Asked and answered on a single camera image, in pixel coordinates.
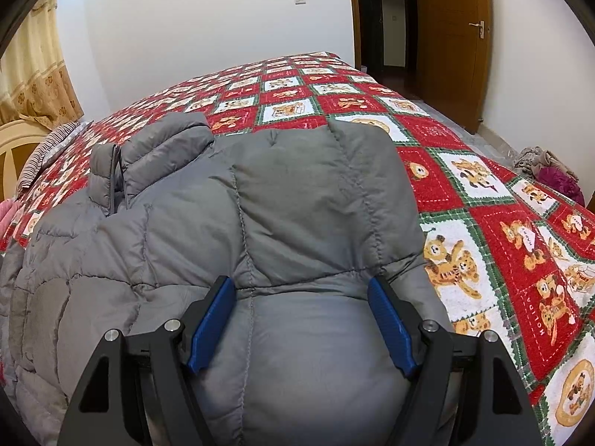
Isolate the beige patterned curtain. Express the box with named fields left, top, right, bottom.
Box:
left=1, top=0, right=84, bottom=130

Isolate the grey puffer jacket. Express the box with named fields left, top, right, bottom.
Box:
left=1, top=113, right=449, bottom=445

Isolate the silver door handle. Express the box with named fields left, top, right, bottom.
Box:
left=469, top=20, right=485, bottom=39

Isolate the pink cloth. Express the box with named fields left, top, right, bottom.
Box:
left=0, top=199, right=21, bottom=237

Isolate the red patchwork bear quilt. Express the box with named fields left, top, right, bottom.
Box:
left=1, top=52, right=594, bottom=445

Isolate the brown wooden door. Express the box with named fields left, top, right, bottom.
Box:
left=418, top=0, right=492, bottom=134

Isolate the striped pillow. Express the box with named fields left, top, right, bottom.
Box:
left=14, top=121, right=92, bottom=197

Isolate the cream wooden headboard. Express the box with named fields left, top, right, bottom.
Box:
left=0, top=120, right=49, bottom=199

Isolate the pile of clothes on floor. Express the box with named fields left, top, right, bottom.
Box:
left=513, top=146, right=585, bottom=206

